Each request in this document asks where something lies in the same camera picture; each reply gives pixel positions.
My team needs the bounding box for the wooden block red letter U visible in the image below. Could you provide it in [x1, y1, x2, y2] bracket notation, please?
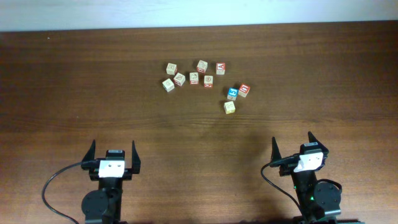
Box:
[238, 83, 251, 97]

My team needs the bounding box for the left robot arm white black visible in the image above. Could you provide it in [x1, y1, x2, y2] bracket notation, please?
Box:
[81, 141, 141, 224]

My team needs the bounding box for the wooden block blue number 5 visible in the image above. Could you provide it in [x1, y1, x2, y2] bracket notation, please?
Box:
[227, 88, 239, 101]

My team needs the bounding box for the wooden block red bottom centre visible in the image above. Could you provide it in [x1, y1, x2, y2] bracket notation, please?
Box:
[189, 72, 199, 85]

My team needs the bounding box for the wooden block red upper centre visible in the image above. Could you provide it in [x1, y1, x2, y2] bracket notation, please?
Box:
[197, 60, 208, 73]

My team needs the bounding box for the wooden block green V side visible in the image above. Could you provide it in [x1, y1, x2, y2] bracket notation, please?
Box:
[162, 78, 175, 93]

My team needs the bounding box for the plain wooden block far left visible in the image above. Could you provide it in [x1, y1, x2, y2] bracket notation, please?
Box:
[166, 63, 178, 75]

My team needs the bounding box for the wooden block red side tilted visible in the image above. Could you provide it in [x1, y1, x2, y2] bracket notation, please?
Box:
[174, 73, 186, 86]

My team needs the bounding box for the wooden block red letter A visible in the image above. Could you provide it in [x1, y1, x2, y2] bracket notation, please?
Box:
[216, 62, 226, 75]

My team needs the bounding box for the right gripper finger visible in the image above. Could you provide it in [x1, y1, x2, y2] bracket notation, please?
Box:
[269, 137, 282, 167]
[308, 131, 329, 156]

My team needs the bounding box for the wooden block red Y side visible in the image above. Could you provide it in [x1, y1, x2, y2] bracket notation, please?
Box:
[203, 75, 213, 88]

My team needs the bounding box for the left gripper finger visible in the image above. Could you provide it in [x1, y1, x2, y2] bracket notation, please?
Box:
[131, 141, 141, 174]
[81, 140, 96, 170]

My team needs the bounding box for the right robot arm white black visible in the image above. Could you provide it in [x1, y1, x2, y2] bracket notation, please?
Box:
[269, 132, 342, 223]

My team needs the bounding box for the wooden block yellow print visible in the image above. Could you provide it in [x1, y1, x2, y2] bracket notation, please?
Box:
[224, 101, 236, 114]

